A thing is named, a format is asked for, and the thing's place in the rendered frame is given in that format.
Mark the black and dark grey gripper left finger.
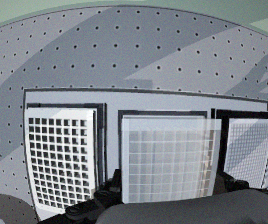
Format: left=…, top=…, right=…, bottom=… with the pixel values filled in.
left=37, top=169, right=125, bottom=224

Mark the white well plate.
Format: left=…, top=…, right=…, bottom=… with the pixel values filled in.
left=25, top=108, right=100, bottom=214
left=217, top=114, right=268, bottom=189

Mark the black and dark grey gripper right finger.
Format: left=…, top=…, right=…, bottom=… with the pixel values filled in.
left=212, top=167, right=268, bottom=195

